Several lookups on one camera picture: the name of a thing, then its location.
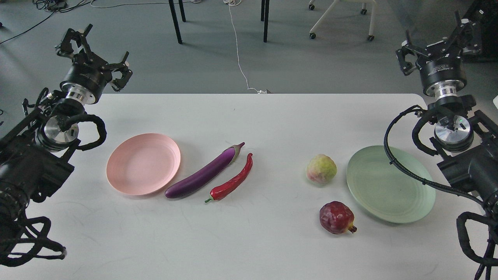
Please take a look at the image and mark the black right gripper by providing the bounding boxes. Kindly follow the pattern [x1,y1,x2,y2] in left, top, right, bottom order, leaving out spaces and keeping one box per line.
[396,10,482,97]

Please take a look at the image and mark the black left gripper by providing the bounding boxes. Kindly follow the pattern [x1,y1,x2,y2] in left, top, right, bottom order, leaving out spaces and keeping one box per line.
[56,24,133,105]

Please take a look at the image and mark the purple eggplant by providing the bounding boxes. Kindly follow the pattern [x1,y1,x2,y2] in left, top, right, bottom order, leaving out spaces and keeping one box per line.
[164,142,245,199]

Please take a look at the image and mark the red chili pepper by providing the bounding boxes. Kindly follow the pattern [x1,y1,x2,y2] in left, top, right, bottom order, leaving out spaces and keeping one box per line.
[204,153,254,203]

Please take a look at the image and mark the red pomegranate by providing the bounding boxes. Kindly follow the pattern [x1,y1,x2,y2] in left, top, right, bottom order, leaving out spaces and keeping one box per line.
[319,201,357,235]

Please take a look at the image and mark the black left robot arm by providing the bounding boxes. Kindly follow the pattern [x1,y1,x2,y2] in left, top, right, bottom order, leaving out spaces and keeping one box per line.
[0,24,132,267]

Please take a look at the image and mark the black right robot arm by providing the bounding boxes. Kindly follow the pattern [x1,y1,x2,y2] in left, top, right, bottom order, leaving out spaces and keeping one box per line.
[384,11,498,280]

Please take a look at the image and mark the black equipment case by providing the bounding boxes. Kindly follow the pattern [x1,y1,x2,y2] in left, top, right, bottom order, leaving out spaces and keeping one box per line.
[464,0,498,63]

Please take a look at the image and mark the pink plate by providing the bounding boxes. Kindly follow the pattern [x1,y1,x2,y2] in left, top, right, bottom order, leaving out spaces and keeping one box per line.
[105,133,181,196]

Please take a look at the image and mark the white rolling chair base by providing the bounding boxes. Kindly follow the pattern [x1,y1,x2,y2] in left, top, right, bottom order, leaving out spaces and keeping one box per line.
[309,0,377,42]

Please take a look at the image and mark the green plate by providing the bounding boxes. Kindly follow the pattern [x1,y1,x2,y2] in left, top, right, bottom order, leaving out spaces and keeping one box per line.
[346,145,436,224]

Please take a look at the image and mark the black table legs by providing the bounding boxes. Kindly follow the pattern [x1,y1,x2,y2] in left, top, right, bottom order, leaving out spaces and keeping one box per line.
[167,0,270,44]

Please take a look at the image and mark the black floor cables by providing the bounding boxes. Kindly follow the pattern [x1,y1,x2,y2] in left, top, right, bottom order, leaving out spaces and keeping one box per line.
[0,0,94,45]

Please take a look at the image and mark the white floor cable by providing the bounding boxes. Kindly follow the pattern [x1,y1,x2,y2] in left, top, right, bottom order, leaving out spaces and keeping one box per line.
[224,0,269,95]

